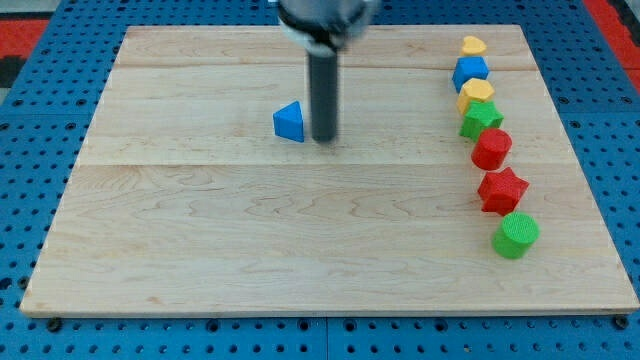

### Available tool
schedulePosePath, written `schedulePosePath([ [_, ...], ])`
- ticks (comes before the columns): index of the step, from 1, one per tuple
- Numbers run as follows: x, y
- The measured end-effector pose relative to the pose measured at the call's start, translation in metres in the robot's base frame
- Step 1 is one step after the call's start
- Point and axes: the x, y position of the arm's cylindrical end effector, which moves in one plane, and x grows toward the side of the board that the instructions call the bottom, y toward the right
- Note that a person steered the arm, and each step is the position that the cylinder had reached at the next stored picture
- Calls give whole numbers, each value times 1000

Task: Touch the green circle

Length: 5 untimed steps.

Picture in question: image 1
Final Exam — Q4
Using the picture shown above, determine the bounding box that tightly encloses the blue triangle block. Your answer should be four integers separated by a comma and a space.
272, 101, 304, 143

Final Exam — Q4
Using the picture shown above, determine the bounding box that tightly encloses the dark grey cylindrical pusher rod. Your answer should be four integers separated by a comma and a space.
307, 53, 339, 143

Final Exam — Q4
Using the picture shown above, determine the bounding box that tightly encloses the light wooden board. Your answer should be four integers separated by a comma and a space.
21, 25, 639, 318

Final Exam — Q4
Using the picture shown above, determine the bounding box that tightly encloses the green star block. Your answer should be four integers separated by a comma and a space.
459, 100, 504, 142

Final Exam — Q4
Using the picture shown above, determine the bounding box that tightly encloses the red cylinder block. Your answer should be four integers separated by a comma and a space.
471, 128, 513, 171

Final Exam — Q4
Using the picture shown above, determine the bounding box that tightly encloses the yellow hexagon block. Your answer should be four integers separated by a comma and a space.
456, 78, 495, 115

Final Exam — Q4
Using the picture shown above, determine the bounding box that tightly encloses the red star block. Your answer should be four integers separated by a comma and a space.
477, 167, 530, 216

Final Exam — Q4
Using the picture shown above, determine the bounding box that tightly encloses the blue hexagon block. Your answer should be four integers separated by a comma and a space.
452, 56, 490, 93

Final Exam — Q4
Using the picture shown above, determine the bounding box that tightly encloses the yellow heart block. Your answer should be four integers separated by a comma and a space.
460, 35, 487, 57

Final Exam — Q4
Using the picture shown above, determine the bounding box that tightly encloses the green cylinder block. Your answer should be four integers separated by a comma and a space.
492, 211, 540, 259

